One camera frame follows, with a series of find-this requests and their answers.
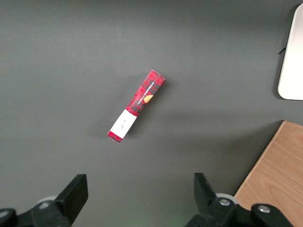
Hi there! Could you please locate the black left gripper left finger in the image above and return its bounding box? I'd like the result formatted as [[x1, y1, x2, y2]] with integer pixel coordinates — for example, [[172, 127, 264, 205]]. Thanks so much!
[[0, 174, 89, 227]]

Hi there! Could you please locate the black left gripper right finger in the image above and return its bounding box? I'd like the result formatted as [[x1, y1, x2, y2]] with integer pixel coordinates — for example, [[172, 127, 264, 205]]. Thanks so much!
[[184, 173, 295, 227]]

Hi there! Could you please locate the beige plastic tray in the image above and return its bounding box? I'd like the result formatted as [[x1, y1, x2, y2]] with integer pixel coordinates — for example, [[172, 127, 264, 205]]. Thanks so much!
[[277, 3, 303, 101]]

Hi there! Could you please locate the wooden two-drawer cabinet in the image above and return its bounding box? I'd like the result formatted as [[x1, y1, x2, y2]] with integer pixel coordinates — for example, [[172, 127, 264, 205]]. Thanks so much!
[[233, 120, 303, 227]]

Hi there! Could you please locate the red tartan shortbread box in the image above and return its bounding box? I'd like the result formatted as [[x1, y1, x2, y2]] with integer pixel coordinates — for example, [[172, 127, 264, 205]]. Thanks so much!
[[106, 70, 166, 144]]

